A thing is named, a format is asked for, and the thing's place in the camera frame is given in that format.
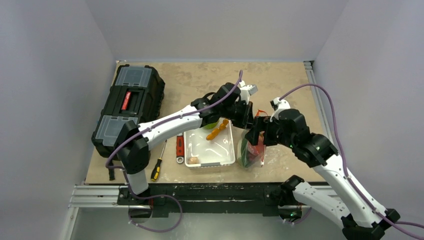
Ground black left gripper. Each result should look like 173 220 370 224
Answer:
220 99 254 130

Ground green leafy vegetable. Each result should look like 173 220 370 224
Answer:
237 138 256 168

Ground clear orange zip bag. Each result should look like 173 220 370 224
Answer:
236 129 266 168

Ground light red grapes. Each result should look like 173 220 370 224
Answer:
247 142 264 157

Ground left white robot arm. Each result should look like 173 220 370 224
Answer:
110 82 258 205

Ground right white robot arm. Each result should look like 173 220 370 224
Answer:
246 109 401 240

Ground green cabbage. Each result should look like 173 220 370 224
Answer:
202 121 219 130

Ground white plastic basket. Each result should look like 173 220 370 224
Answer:
183 118 236 169

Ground small beige mushroom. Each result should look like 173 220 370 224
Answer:
187 156 200 165

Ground black plastic toolbox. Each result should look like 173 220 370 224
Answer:
91 64 166 158

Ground yellow black screwdriver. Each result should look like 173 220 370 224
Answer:
150 140 168 182

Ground black base bar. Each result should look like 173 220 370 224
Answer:
117 182 307 221

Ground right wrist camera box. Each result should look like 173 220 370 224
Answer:
270 97 291 122

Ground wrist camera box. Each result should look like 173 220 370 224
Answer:
270 97 291 122
238 80 258 103

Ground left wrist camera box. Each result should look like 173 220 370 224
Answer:
238 80 258 103

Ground right aluminium rail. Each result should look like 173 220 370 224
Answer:
303 61 334 143

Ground aluminium rail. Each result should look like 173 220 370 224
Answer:
62 184 344 240
303 61 334 143

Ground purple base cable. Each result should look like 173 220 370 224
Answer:
127 193 184 233

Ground front aluminium rail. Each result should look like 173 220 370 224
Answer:
62 184 344 240

